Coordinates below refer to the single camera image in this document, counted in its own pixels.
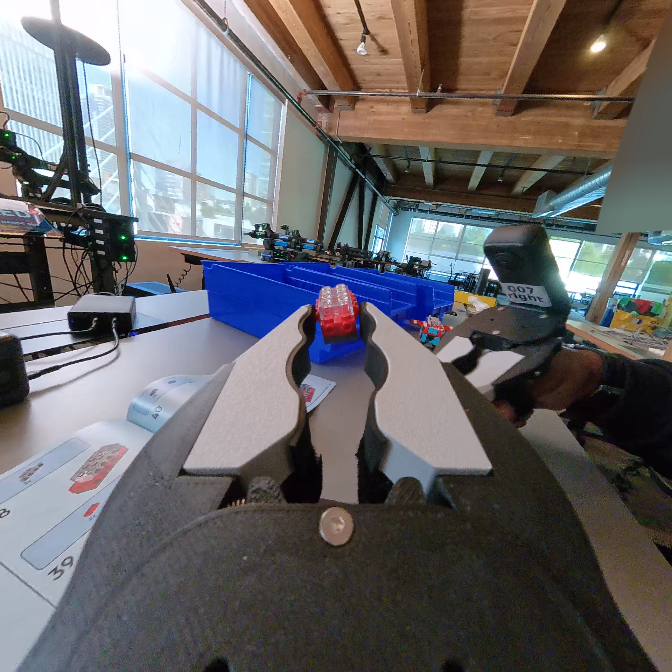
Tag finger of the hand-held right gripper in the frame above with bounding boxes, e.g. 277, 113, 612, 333
435, 335, 477, 364
462, 349, 527, 392

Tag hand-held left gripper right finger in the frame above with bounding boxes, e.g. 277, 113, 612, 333
357, 302, 493, 503

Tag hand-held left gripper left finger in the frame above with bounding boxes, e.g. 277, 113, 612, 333
181, 305, 322, 503

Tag teal red toy brick robot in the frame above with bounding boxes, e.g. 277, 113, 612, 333
418, 316, 453, 348

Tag blue plastic storage bin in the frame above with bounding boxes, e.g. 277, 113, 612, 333
288, 264, 426, 322
336, 266, 455, 316
202, 261, 394, 364

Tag red clear toy brick assembly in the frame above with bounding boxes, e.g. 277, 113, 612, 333
315, 283, 363, 345

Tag person's right forearm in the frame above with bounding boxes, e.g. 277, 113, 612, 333
564, 344, 672, 478

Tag grey desk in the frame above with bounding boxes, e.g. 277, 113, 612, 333
0, 314, 672, 672

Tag person's right hand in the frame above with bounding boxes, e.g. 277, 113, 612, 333
492, 346, 606, 428

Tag cluttered grey table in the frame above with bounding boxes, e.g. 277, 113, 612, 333
564, 317, 672, 363

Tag window showing green trees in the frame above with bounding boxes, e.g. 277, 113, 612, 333
548, 236, 672, 297
404, 218, 494, 276

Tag wooden column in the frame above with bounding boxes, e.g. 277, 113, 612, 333
585, 233, 642, 323

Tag yellow bin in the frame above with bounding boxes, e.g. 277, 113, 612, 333
609, 309, 663, 333

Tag row of black robot arms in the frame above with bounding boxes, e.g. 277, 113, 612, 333
323, 241, 410, 276

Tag grey table brown edge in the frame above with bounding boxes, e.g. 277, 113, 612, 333
0, 290, 211, 363

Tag long grey workbench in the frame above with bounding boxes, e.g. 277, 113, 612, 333
168, 245, 316, 265

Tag black adapter box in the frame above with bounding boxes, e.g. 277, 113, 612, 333
67, 294, 137, 333

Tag toy brick instruction booklet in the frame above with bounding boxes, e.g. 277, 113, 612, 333
0, 374, 337, 607

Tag black box green lights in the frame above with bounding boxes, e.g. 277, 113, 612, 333
86, 215, 138, 263

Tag metal sprinkler pipe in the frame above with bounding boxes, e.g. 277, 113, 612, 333
304, 89, 636, 104

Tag black charger green display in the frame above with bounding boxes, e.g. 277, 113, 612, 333
0, 331, 30, 409

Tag large grid window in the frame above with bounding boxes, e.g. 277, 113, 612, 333
0, 0, 287, 245

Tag clear printed sign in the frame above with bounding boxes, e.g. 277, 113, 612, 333
0, 198, 56, 232

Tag black tall stand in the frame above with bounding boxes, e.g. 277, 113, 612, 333
21, 16, 113, 205

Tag silver ventilation duct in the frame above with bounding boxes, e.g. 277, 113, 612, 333
533, 164, 612, 218

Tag braided black cable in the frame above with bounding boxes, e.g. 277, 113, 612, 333
21, 316, 100, 342
26, 319, 124, 381

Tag black metal rig frame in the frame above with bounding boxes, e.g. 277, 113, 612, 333
0, 202, 140, 308

